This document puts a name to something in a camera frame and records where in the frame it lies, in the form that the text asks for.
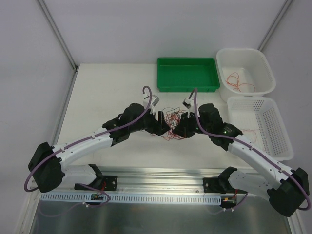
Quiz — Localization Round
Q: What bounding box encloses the wire bundle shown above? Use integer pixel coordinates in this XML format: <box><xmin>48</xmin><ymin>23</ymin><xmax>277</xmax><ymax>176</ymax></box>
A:
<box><xmin>160</xmin><ymin>106</ymin><xmax>190</xmax><ymax>142</ymax></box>

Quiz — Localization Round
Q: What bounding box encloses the white solid plastic basket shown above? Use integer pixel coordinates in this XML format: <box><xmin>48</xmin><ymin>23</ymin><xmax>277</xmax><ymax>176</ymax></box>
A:
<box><xmin>216</xmin><ymin>48</ymin><xmax>276</xmax><ymax>102</ymax></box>

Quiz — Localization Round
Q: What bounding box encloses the white slotted cable duct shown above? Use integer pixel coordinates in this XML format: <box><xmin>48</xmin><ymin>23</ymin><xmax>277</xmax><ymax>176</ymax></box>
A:
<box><xmin>41</xmin><ymin>192</ymin><xmax>221</xmax><ymax>206</ymax></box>

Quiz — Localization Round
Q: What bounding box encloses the white perforated plastic basket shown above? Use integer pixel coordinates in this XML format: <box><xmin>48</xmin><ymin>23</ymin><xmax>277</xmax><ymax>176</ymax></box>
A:
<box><xmin>227</xmin><ymin>97</ymin><xmax>294</xmax><ymax>161</ymax></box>

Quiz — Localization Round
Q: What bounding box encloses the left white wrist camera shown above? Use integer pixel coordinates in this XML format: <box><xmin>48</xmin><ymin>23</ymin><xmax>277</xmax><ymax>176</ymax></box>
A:
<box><xmin>142</xmin><ymin>94</ymin><xmax>159</xmax><ymax>115</ymax></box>

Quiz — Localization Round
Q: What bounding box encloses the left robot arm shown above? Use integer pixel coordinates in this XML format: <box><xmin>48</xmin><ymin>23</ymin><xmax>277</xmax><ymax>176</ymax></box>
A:
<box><xmin>28</xmin><ymin>103</ymin><xmax>170</xmax><ymax>193</ymax></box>

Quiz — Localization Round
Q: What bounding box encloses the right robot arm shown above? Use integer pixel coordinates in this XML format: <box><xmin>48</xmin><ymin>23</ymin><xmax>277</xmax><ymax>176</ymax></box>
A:
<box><xmin>173</xmin><ymin>100</ymin><xmax>312</xmax><ymax>217</ymax></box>

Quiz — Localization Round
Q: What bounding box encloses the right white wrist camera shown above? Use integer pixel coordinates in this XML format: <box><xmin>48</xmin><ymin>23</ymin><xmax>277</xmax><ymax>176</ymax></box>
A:
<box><xmin>182</xmin><ymin>98</ymin><xmax>195</xmax><ymax>113</ymax></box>

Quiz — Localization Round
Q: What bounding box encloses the separated red wire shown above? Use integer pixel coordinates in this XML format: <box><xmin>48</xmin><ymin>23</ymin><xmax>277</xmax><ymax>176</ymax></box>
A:
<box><xmin>241</xmin><ymin>128</ymin><xmax>268</xmax><ymax>153</ymax></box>

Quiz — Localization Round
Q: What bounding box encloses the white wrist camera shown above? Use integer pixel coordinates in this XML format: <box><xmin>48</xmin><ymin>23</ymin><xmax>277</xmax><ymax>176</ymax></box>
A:
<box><xmin>182</xmin><ymin>98</ymin><xmax>195</xmax><ymax>113</ymax></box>
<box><xmin>142</xmin><ymin>94</ymin><xmax>159</xmax><ymax>115</ymax></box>

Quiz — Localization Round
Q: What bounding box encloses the orange wire in basket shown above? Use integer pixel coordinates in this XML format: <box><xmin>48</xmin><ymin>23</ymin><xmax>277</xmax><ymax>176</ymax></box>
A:
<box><xmin>226</xmin><ymin>72</ymin><xmax>256</xmax><ymax>93</ymax></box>

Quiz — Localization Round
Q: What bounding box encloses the aluminium mounting rail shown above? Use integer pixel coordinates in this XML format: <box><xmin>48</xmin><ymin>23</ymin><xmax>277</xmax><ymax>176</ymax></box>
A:
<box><xmin>29</xmin><ymin>167</ymin><xmax>294</xmax><ymax>197</ymax></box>

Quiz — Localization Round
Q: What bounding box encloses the right aluminium frame post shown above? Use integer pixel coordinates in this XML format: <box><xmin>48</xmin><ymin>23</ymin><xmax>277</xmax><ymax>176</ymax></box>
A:
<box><xmin>257</xmin><ymin>0</ymin><xmax>295</xmax><ymax>52</ymax></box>

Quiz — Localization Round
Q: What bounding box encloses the green plastic tray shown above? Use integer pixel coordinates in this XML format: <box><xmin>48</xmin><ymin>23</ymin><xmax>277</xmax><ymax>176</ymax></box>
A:
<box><xmin>156</xmin><ymin>57</ymin><xmax>220</xmax><ymax>92</ymax></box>

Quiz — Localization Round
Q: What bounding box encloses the aluminium frame post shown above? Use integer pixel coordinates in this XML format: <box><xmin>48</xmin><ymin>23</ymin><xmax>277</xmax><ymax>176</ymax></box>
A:
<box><xmin>257</xmin><ymin>0</ymin><xmax>295</xmax><ymax>52</ymax></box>
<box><xmin>36</xmin><ymin>0</ymin><xmax>78</xmax><ymax>73</ymax></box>

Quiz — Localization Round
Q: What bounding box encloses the left aluminium frame post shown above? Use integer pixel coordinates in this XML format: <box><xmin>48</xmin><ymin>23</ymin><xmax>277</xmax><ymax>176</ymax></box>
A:
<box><xmin>36</xmin><ymin>0</ymin><xmax>78</xmax><ymax>73</ymax></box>

